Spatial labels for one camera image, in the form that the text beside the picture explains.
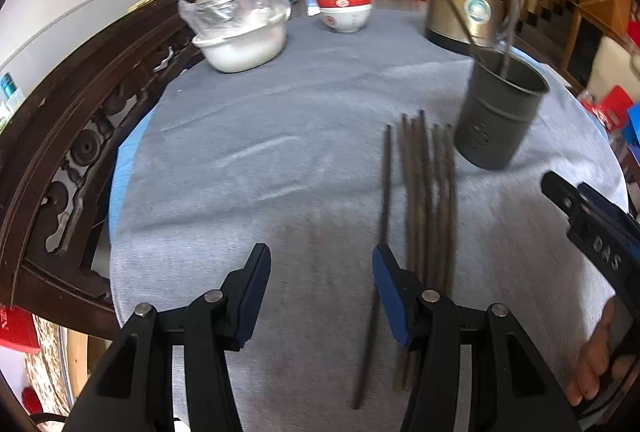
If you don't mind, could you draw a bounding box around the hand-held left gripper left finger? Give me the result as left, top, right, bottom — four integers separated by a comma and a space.
62, 243, 272, 432

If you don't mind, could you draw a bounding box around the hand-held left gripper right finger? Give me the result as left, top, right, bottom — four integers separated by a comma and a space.
371, 243, 583, 432

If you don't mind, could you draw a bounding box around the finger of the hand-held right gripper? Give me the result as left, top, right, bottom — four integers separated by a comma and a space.
576, 182, 640, 243
541, 171, 588, 233

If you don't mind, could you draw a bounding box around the dark grey chopstick holder cup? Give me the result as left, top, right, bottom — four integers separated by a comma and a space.
454, 49, 551, 170

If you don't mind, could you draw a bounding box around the person's right hand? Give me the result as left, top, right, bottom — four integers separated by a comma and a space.
565, 297, 617, 408

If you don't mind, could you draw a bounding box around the red plastic stool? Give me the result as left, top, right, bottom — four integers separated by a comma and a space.
582, 84, 637, 134

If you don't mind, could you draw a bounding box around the grey tablecloth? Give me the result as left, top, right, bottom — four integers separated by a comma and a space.
109, 9, 631, 432

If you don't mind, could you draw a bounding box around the blue table cover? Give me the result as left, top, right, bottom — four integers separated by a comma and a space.
109, 109, 153, 238

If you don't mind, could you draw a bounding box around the red box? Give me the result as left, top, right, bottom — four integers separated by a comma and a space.
0, 304, 42, 355

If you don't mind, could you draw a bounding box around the carved dark wooden chair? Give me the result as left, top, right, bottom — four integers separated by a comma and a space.
0, 0, 221, 343

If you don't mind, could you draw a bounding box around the white plastic basin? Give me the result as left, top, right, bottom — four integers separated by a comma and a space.
192, 12, 289, 74

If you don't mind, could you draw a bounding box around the clear plastic bag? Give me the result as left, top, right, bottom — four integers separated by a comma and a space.
178, 0, 292, 38

